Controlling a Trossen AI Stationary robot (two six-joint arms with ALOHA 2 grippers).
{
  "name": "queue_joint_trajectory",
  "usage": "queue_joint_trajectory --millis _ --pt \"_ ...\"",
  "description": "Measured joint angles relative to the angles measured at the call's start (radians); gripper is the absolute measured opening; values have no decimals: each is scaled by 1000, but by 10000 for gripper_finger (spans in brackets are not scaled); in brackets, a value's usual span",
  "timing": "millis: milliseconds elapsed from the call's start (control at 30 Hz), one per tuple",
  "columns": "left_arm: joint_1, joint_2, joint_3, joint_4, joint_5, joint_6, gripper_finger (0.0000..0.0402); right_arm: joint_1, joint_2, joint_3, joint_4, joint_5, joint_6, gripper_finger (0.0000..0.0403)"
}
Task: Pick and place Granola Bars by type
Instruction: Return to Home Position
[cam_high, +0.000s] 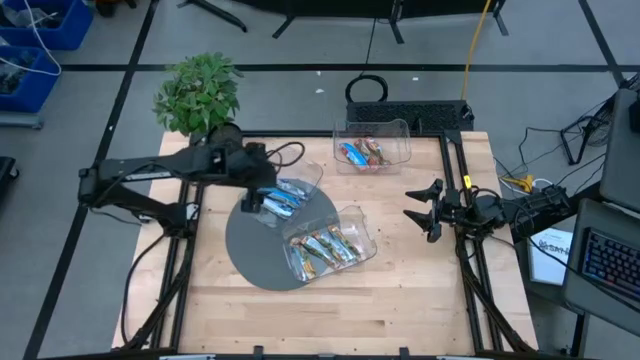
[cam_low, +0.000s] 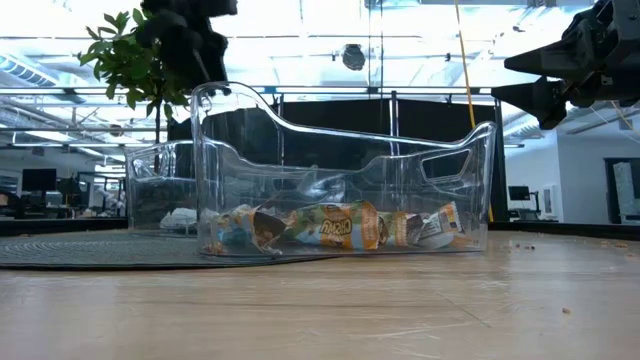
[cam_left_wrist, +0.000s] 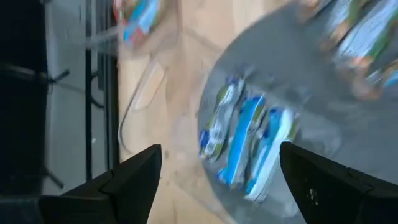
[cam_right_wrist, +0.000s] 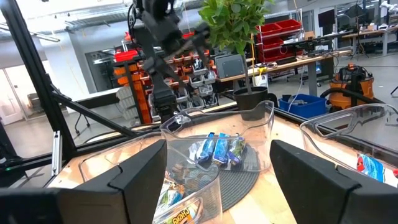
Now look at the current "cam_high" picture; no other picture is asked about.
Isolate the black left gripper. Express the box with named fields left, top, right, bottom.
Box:
left=234, top=142, right=277, bottom=215

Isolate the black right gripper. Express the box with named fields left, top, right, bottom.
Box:
left=402, top=178, right=471, bottom=245

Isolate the narrow clear plastic bin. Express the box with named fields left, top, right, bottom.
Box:
left=248, top=158, right=325, bottom=230

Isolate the blue red-edged granola bar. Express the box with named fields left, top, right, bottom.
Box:
left=338, top=141, right=370, bottom=170

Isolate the grey round mat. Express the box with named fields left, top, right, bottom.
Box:
left=224, top=185, right=342, bottom=292

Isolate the yellow power plug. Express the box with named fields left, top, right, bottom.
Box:
left=501, top=173, right=536, bottom=195

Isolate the black perforated computer case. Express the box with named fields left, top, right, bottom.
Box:
left=344, top=98, right=476, bottom=134

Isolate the green potted plant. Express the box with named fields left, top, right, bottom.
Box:
left=152, top=52, right=246, bottom=162

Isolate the white paper sheet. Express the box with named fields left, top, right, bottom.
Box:
left=528, top=227, right=575, bottom=287

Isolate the black metal floor stand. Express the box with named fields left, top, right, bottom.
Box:
left=559, top=94, right=617, bottom=167

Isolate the black diagonal strut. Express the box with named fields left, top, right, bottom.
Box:
left=569, top=180, right=602, bottom=221

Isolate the grey keyboard tray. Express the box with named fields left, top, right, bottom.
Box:
left=560, top=198, right=640, bottom=337

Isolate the black backlit keyboard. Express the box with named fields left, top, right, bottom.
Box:
left=581, top=228, right=640, bottom=302

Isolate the grey desk top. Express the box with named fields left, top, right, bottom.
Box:
left=598, top=87, right=640, bottom=214

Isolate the black partition panel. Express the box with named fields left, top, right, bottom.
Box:
left=177, top=0, right=511, bottom=46

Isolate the black computer monitor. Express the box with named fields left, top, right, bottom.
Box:
left=628, top=94, right=640, bottom=135

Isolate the blue plastic storage bin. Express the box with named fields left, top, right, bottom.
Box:
left=0, top=45, right=63, bottom=114
left=0, top=0, right=95, bottom=51

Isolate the grey floor dolly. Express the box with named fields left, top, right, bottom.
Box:
left=0, top=110, right=46, bottom=131

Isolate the black aluminium table frame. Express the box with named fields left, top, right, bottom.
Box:
left=112, top=128, right=540, bottom=360

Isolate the black coiled cable loop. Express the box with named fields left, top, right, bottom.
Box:
left=343, top=73, right=391, bottom=105

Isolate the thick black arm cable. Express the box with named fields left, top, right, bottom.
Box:
left=119, top=230, right=174, bottom=346

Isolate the yellow hanging cable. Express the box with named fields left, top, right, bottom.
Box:
left=460, top=0, right=495, bottom=101

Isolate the white cable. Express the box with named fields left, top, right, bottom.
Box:
left=0, top=0, right=63, bottom=77

